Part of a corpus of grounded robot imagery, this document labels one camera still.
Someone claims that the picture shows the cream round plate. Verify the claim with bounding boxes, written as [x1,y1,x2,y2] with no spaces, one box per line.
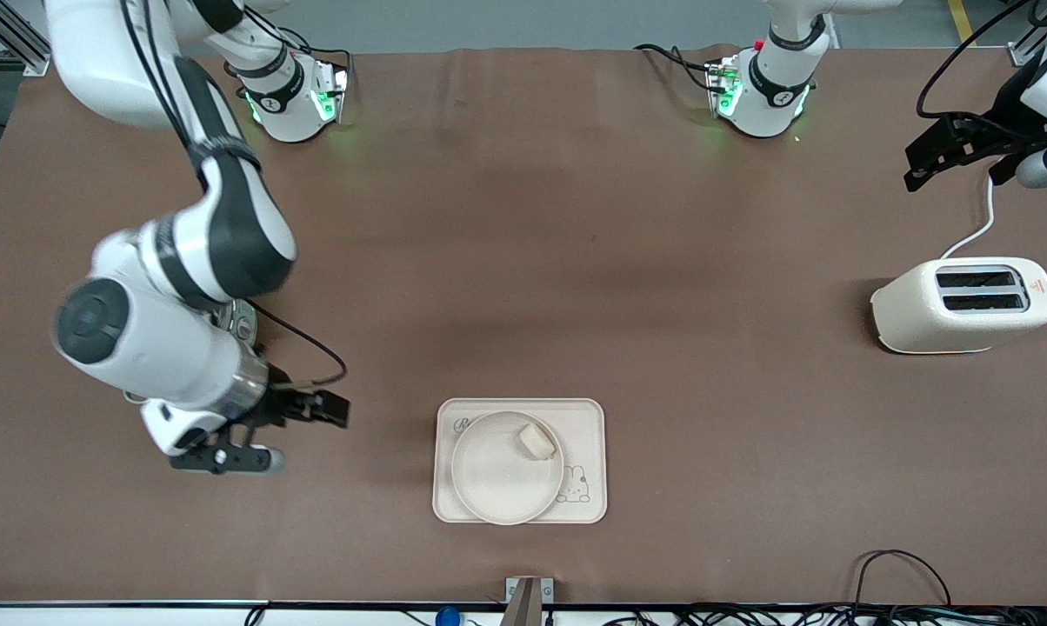
[450,410,565,526]

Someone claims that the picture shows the pale bread bun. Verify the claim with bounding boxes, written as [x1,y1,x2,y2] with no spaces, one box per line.
[517,423,557,460]

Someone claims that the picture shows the cream rabbit print tray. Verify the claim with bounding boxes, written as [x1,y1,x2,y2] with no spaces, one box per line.
[432,397,609,525]

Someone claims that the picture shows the stainless steel cooking pot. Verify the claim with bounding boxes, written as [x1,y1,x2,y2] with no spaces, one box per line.
[123,298,261,406]

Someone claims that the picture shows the cream two-slot toaster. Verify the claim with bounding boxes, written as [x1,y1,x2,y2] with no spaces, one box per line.
[871,256,1047,355]

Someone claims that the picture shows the brown table mat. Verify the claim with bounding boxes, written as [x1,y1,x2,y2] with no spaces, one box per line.
[0,45,1047,607]

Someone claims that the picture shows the white toaster power cable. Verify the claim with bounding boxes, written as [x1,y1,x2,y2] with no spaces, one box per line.
[941,174,998,260]

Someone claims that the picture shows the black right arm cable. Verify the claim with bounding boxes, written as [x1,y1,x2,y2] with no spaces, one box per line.
[245,300,349,388]

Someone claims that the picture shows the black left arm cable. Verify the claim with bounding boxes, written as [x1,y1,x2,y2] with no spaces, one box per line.
[917,0,1037,120]

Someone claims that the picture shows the aluminium frame post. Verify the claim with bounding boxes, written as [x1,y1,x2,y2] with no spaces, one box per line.
[1009,0,1047,68]
[0,0,55,77]

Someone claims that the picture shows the metal table bracket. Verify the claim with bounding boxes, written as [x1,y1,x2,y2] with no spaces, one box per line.
[505,576,555,626]

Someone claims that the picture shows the black arm base cable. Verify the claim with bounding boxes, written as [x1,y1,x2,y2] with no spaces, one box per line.
[635,43,717,92]

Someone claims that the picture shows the black looped cable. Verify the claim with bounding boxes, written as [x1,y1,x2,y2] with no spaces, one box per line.
[854,549,952,609]

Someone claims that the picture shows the black cable bundle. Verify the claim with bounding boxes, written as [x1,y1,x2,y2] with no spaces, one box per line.
[602,603,1047,626]

